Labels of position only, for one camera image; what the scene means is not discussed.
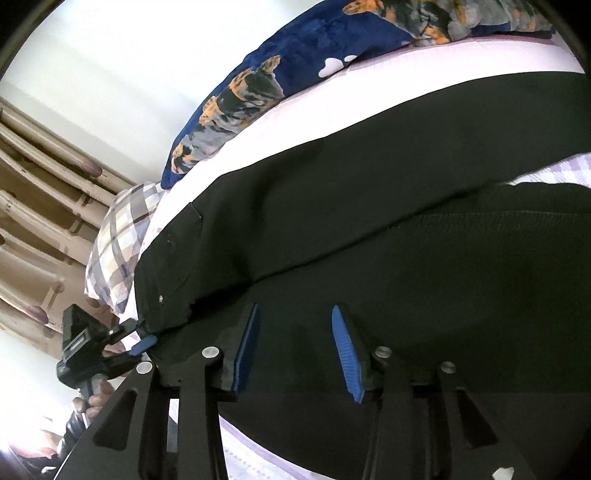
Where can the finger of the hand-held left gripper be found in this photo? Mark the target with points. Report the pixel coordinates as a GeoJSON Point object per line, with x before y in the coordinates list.
{"type": "Point", "coordinates": [129, 328]}
{"type": "Point", "coordinates": [143, 345]}

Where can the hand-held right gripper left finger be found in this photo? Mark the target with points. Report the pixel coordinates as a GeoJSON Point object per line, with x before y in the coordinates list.
{"type": "Point", "coordinates": [244, 353]}

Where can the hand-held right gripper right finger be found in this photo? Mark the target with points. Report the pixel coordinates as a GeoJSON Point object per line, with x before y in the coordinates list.
{"type": "Point", "coordinates": [347, 357]}

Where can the black pants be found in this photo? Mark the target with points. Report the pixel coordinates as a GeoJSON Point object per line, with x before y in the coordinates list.
{"type": "Point", "coordinates": [369, 221]}

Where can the person's left hand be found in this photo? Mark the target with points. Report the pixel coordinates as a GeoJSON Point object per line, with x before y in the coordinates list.
{"type": "Point", "coordinates": [98, 399]}

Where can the plaid pillow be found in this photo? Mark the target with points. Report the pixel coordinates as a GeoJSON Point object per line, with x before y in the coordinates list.
{"type": "Point", "coordinates": [117, 249]}

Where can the beige patterned curtain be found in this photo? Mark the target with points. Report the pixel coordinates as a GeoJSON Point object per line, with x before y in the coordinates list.
{"type": "Point", "coordinates": [41, 194]}

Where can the blue printed fleece blanket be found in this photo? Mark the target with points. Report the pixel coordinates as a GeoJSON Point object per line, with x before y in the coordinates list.
{"type": "Point", "coordinates": [286, 78]}

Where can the pink purple checked bed sheet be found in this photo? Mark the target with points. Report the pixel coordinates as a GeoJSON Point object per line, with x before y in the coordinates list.
{"type": "Point", "coordinates": [415, 60]}

